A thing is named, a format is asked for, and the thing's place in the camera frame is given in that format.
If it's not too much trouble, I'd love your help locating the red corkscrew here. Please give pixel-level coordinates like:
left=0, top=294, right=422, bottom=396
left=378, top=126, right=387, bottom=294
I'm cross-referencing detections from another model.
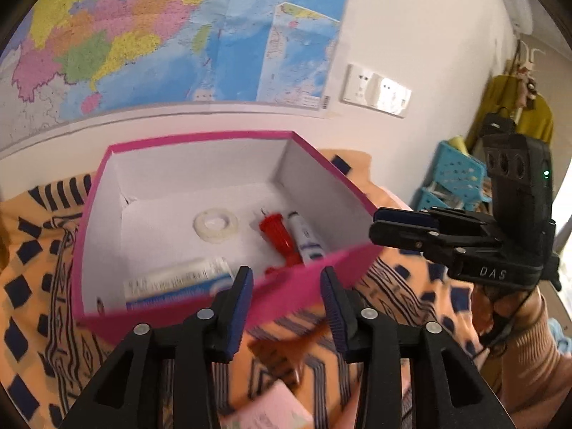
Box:
left=259, top=208, right=302, bottom=275

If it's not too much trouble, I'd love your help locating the white wall socket plate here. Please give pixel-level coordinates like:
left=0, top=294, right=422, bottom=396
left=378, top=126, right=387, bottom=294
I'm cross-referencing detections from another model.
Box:
left=342, top=63, right=379, bottom=108
left=394, top=83, right=412, bottom=119
left=375, top=75, right=399, bottom=114

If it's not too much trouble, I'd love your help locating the pink cardboard box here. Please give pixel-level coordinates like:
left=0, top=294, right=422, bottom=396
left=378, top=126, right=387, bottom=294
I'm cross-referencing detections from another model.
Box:
left=71, top=130, right=385, bottom=345

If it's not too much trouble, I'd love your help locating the wooden coat rack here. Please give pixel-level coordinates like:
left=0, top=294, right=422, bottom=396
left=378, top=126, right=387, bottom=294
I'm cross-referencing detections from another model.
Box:
left=505, top=38, right=543, bottom=121

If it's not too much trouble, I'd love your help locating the pink aloe print tube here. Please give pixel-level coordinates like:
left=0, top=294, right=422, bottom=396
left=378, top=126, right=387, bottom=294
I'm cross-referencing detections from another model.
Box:
left=219, top=379, right=316, bottom=429

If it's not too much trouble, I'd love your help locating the black bag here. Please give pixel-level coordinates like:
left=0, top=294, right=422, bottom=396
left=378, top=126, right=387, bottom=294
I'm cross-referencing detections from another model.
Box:
left=479, top=106, right=517, bottom=137

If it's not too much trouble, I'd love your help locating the clear tape roll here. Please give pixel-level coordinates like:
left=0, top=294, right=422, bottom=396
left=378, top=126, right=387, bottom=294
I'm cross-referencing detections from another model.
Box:
left=193, top=209, right=240, bottom=244

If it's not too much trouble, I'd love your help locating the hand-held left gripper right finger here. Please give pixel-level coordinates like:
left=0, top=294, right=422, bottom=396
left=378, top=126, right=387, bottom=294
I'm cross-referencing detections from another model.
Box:
left=321, top=267, right=514, bottom=429

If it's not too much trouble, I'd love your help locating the person's right forearm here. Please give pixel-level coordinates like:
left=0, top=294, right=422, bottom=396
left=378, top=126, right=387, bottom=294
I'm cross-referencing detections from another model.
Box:
left=471, top=283, right=572, bottom=429

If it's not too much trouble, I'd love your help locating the white teal medicine box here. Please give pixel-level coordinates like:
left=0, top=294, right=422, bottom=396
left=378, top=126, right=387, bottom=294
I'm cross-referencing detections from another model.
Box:
left=123, top=256, right=235, bottom=312

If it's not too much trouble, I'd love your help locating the yellow garment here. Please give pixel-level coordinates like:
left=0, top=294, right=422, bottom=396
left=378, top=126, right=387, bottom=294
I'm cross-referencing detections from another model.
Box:
left=467, top=75, right=555, bottom=146

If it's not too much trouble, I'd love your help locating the blue perforated plastic rack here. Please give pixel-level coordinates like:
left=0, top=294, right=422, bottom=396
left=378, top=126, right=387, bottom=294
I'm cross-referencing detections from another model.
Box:
left=409, top=140, right=494, bottom=215

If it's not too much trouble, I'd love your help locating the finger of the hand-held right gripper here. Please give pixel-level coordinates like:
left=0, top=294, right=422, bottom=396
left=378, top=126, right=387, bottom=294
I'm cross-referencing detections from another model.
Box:
left=369, top=221, right=503, bottom=256
left=374, top=207, right=497, bottom=233

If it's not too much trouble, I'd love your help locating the colourful wall map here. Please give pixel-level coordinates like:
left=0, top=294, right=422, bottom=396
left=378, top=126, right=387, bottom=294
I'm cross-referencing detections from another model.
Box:
left=0, top=0, right=358, bottom=155

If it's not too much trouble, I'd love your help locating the orange patterned blanket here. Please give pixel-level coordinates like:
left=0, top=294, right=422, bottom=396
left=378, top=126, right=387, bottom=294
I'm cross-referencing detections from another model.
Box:
left=0, top=149, right=492, bottom=429

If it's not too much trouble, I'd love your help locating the small white bottle black cap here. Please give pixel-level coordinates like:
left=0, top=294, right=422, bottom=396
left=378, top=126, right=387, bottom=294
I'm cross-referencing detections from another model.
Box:
left=286, top=211, right=325, bottom=263

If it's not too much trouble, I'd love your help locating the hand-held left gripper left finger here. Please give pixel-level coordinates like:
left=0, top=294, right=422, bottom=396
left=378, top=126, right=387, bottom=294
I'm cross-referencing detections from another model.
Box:
left=60, top=267, right=254, bottom=429

